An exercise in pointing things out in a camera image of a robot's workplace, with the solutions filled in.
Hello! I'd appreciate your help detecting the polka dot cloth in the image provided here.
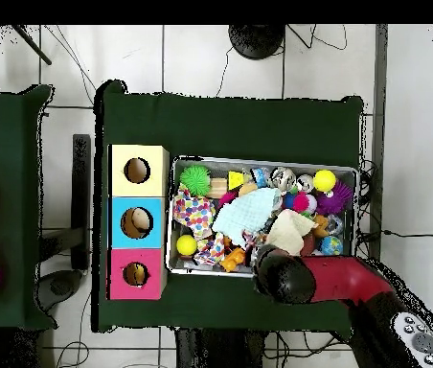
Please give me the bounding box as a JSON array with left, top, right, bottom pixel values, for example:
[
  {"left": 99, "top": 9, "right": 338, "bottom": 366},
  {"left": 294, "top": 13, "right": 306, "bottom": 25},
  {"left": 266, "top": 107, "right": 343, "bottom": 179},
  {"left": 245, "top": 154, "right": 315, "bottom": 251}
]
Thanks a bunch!
[{"left": 172, "top": 190, "right": 217, "bottom": 239}]

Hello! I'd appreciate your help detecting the cream waffle cloth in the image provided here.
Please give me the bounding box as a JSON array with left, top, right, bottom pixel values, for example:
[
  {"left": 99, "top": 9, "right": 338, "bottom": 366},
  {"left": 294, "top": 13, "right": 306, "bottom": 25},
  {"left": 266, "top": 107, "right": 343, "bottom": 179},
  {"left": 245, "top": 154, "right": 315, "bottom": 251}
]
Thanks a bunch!
[{"left": 265, "top": 208, "right": 317, "bottom": 257}]

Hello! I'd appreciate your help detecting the wooden box with three holes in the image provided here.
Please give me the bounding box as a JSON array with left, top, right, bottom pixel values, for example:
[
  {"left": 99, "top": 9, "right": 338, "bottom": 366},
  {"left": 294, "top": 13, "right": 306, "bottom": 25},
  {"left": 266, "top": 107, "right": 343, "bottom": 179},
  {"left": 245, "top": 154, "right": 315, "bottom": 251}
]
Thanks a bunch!
[{"left": 107, "top": 143, "right": 171, "bottom": 302}]

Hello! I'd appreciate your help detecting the green spiky ball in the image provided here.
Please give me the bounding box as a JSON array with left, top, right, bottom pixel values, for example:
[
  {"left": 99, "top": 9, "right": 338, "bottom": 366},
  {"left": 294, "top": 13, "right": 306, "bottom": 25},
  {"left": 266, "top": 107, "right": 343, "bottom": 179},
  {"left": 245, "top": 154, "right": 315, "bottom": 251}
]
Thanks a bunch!
[{"left": 179, "top": 163, "right": 213, "bottom": 196}]

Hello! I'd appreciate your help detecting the light teal waffle cloth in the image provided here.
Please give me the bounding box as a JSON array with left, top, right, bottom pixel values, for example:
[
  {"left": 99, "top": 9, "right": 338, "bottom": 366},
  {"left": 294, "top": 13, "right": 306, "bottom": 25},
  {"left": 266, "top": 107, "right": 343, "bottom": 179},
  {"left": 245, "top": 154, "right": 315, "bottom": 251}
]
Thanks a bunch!
[{"left": 211, "top": 187, "right": 283, "bottom": 246}]

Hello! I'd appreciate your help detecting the small yellow ball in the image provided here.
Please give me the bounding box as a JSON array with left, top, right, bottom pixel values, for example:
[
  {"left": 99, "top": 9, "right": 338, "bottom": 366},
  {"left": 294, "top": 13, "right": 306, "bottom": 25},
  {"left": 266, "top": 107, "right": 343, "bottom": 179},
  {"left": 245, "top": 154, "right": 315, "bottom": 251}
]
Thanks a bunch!
[{"left": 175, "top": 233, "right": 199, "bottom": 257}]

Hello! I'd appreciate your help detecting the orange toy block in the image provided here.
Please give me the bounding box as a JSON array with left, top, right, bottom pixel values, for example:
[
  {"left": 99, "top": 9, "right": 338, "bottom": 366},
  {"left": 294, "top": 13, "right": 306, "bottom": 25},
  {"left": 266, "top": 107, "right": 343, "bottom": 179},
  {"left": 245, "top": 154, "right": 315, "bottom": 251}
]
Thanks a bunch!
[{"left": 219, "top": 244, "right": 248, "bottom": 273}]

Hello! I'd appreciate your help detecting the pink pompom ball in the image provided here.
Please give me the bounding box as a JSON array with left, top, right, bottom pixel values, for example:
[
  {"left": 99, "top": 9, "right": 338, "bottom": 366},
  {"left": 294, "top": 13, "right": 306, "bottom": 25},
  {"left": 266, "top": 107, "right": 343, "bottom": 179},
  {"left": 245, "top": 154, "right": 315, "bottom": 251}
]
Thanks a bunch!
[{"left": 291, "top": 192, "right": 311, "bottom": 215}]

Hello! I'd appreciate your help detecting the large yellow ball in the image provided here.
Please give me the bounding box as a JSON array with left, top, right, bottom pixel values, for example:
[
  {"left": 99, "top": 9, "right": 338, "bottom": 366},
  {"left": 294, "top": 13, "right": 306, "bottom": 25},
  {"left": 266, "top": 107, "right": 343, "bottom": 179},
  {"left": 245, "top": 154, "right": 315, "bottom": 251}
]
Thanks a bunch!
[{"left": 311, "top": 169, "right": 336, "bottom": 193}]

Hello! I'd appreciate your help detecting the purple spiky ball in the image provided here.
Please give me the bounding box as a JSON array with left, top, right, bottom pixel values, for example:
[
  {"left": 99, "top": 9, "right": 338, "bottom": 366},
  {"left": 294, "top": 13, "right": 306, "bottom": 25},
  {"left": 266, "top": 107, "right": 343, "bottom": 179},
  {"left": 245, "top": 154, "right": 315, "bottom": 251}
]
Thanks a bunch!
[{"left": 315, "top": 181, "right": 354, "bottom": 218}]

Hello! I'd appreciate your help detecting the blue globe ball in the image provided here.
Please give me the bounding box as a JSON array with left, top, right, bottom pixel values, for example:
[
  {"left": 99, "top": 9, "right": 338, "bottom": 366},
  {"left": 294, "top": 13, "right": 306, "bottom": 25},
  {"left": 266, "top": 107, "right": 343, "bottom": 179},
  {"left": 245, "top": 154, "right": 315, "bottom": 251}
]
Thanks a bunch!
[{"left": 319, "top": 235, "right": 344, "bottom": 257}]

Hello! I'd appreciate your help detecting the black panel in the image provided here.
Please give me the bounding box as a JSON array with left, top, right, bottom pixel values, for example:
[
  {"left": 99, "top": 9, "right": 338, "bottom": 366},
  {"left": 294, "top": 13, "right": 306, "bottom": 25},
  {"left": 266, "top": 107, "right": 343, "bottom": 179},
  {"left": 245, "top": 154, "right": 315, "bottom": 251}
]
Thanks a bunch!
[{"left": 70, "top": 133, "right": 94, "bottom": 271}]

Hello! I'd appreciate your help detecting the black round base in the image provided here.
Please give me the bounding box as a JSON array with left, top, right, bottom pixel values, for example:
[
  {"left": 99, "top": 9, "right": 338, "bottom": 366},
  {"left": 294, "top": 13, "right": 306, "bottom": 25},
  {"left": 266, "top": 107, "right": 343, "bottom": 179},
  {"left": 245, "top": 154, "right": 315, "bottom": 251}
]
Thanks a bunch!
[{"left": 228, "top": 24, "right": 286, "bottom": 60}]

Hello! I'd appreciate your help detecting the dark green side tablecloth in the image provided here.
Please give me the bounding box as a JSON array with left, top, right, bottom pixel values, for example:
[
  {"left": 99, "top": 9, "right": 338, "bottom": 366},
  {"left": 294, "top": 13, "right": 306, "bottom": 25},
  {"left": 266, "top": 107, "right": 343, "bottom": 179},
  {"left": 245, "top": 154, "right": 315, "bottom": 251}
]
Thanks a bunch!
[{"left": 0, "top": 83, "right": 56, "bottom": 331}]

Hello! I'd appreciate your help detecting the black rod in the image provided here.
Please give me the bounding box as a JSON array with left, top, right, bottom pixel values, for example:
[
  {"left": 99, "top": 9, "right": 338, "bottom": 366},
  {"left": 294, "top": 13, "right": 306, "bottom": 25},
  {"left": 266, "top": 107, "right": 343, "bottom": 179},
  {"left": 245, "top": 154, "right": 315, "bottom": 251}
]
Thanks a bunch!
[{"left": 11, "top": 24, "right": 53, "bottom": 66}]

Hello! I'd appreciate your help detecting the clear wire mesh bin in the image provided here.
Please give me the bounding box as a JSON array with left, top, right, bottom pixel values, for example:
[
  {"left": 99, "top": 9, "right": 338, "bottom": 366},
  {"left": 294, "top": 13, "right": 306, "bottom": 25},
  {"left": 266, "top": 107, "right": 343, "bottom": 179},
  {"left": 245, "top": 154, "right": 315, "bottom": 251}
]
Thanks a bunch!
[{"left": 166, "top": 156, "right": 359, "bottom": 285}]

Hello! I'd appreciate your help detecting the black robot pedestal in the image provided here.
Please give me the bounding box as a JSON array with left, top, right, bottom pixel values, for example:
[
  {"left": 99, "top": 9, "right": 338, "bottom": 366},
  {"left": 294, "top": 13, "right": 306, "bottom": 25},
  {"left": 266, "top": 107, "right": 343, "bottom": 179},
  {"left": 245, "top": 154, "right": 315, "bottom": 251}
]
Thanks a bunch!
[{"left": 171, "top": 328, "right": 279, "bottom": 368}]

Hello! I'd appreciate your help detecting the long black floor cable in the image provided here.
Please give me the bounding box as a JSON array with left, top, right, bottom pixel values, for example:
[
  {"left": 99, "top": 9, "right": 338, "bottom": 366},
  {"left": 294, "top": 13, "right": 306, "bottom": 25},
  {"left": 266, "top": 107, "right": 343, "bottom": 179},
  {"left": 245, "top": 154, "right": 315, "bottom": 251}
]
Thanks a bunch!
[{"left": 380, "top": 227, "right": 433, "bottom": 239}]

